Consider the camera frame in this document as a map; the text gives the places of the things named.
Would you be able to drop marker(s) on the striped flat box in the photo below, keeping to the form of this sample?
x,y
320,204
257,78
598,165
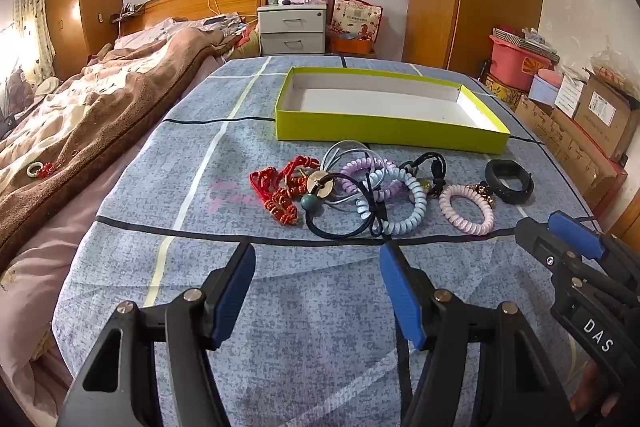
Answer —
x,y
525,41

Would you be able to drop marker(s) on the pink bed sheet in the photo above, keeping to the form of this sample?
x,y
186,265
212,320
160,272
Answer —
x,y
35,297

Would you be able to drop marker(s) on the orange box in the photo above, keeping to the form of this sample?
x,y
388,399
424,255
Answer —
x,y
350,46

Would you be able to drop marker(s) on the pink plastic tub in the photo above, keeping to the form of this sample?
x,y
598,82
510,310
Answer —
x,y
510,67

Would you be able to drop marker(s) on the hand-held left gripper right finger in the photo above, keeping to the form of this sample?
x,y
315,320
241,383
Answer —
x,y
400,297

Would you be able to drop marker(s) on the patterned curtain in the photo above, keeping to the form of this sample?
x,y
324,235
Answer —
x,y
32,17

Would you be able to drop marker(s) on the red patterned gift bag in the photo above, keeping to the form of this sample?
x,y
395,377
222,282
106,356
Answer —
x,y
355,19

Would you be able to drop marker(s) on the labelled cardboard box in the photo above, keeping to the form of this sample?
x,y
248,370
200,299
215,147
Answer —
x,y
605,107

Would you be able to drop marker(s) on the pink floral quilt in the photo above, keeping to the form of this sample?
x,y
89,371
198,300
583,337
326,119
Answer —
x,y
60,107

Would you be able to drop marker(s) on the brown teddy bear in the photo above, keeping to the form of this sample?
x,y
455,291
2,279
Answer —
x,y
15,87

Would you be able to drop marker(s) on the yellow-green cardboard box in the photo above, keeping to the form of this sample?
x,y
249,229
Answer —
x,y
350,129

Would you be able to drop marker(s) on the large cardboard box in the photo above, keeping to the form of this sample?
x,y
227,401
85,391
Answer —
x,y
570,147

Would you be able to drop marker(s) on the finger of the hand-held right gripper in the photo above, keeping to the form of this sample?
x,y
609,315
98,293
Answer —
x,y
575,234
540,247

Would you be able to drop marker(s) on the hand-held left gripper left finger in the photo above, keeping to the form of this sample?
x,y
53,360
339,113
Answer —
x,y
232,292

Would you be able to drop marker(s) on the white box pink lid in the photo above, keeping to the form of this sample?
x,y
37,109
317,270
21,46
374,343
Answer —
x,y
545,87

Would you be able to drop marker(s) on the brown blanket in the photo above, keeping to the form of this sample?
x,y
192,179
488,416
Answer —
x,y
115,127

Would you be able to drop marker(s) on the yellow patterned tin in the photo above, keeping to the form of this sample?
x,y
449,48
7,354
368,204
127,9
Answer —
x,y
502,94

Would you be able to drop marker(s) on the pillow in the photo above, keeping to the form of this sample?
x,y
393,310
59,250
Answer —
x,y
247,44

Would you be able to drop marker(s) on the person's right hand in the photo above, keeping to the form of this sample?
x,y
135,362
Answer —
x,y
585,387

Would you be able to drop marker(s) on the blue plaid bedsheet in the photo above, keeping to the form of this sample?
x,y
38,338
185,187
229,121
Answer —
x,y
310,307

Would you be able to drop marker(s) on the black fitness band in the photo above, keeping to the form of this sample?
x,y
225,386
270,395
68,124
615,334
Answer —
x,y
500,189

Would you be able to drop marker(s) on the grey nightstand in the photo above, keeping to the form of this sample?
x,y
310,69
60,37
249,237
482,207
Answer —
x,y
290,29

